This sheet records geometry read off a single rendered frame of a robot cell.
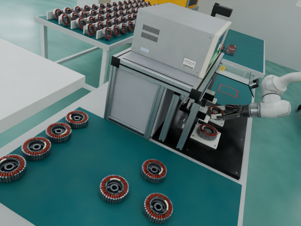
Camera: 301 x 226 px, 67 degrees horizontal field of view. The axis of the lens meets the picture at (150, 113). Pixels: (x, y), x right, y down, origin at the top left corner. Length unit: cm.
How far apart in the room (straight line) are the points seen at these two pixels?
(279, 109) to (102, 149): 98
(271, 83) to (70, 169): 118
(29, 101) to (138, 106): 66
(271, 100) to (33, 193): 126
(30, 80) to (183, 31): 68
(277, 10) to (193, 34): 545
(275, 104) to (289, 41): 518
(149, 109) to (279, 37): 564
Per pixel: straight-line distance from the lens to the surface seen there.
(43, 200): 95
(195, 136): 129
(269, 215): 232
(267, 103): 147
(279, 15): 648
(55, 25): 261
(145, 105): 112
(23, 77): 68
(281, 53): 664
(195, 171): 114
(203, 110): 126
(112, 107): 123
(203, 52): 108
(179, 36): 109
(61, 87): 64
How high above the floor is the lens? 154
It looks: 34 degrees down
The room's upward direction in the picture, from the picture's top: 16 degrees clockwise
